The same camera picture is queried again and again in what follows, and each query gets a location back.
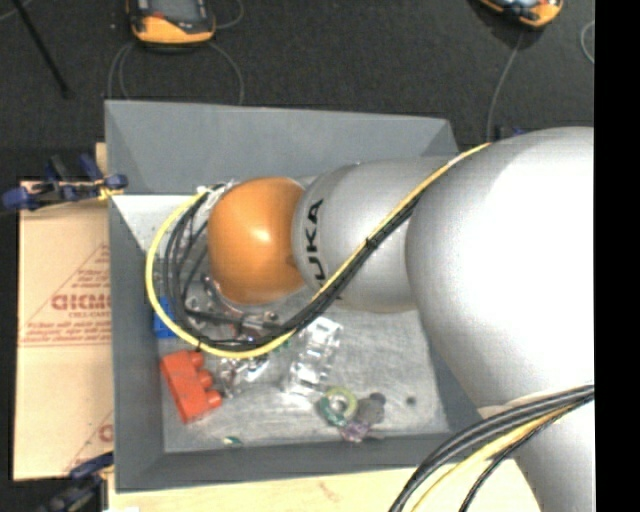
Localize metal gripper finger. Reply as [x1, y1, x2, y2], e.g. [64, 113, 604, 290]
[238, 354, 272, 386]
[217, 359, 241, 399]

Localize red toy brick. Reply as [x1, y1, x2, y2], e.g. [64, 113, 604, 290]
[159, 348, 224, 425]

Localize clear plastic bottle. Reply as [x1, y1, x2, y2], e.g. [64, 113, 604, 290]
[279, 316, 346, 398]

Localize blue block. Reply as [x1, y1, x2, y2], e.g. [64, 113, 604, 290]
[151, 295, 177, 340]

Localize clear purple small piece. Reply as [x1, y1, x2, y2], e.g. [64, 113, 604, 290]
[339, 418, 373, 444]

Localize grey round piece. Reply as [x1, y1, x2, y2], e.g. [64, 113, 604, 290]
[355, 391, 388, 426]

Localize brown cardboard board red print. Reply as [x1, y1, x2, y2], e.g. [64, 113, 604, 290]
[11, 191, 116, 482]

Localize grey metal bin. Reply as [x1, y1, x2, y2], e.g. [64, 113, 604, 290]
[103, 99, 482, 492]

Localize green ring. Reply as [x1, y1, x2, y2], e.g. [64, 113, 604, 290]
[315, 385, 359, 427]

